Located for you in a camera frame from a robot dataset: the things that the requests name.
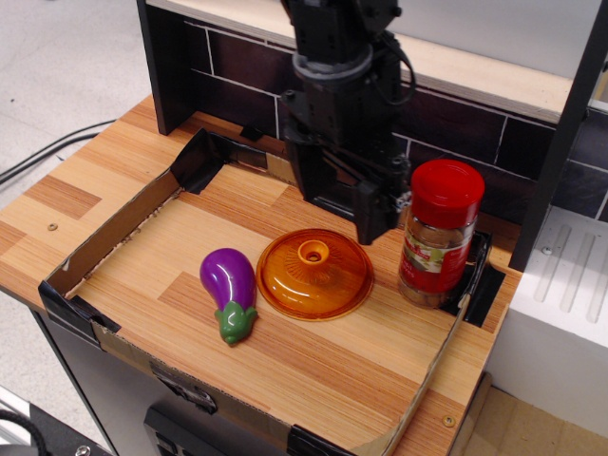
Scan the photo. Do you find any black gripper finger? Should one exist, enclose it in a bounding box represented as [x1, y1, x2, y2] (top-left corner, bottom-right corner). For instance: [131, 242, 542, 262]
[285, 137, 356, 219]
[353, 180, 402, 245]

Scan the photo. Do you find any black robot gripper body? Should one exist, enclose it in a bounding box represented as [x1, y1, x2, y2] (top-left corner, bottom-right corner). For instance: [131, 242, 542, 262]
[281, 70, 412, 205]

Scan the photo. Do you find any basil bottle red lid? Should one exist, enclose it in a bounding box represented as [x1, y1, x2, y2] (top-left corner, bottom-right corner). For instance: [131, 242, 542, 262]
[397, 159, 486, 310]

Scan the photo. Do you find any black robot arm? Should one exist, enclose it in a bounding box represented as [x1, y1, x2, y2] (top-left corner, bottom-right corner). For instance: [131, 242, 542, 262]
[281, 1, 417, 245]

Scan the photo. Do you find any cardboard fence with black tape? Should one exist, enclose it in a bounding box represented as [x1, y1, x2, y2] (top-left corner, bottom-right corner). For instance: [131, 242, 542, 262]
[37, 127, 507, 456]

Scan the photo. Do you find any orange glass pot lid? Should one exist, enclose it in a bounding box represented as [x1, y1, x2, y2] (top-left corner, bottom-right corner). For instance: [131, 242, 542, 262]
[256, 229, 374, 321]

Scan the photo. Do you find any purple toy eggplant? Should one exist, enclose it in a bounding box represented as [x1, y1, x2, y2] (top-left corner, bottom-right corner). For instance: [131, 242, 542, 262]
[199, 248, 257, 346]

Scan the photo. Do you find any dark brick backsplash shelf unit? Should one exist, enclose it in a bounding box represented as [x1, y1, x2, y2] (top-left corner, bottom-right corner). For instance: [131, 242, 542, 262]
[138, 1, 607, 266]

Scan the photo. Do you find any white toy sink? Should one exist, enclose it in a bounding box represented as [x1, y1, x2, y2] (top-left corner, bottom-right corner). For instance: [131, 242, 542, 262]
[488, 207, 607, 436]

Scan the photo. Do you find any black cabinet under table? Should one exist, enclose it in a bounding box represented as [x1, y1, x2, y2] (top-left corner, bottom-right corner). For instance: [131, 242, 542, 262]
[34, 313, 286, 455]

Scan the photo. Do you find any black floor cable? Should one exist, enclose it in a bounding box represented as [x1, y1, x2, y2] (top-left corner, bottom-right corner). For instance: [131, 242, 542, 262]
[0, 119, 118, 185]

